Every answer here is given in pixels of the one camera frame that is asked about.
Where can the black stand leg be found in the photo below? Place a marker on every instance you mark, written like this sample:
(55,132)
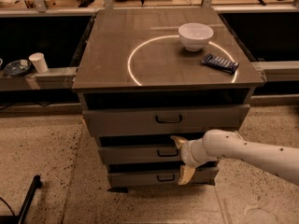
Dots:
(19,218)

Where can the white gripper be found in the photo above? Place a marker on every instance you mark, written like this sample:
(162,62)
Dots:
(186,154)

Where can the white ceramic bowl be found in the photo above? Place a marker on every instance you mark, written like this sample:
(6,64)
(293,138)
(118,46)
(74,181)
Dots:
(194,36)

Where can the dark round plate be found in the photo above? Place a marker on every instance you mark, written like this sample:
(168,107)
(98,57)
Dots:
(17,68)

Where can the grey top drawer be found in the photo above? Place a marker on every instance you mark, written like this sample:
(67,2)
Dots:
(148,121)

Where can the white paper cup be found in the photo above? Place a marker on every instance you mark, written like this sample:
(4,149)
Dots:
(39,62)

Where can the grey drawer cabinet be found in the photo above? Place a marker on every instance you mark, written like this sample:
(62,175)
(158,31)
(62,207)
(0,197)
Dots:
(134,59)

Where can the grey drawer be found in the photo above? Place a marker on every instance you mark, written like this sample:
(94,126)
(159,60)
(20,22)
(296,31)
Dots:
(148,121)
(201,176)
(130,154)

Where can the grey bottom drawer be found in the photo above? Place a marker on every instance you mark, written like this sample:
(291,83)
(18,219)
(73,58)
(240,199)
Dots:
(201,176)

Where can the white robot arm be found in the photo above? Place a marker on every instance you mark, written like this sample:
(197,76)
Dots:
(282,162)

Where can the dark blue snack packet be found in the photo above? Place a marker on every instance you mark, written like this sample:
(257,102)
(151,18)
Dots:
(220,63)

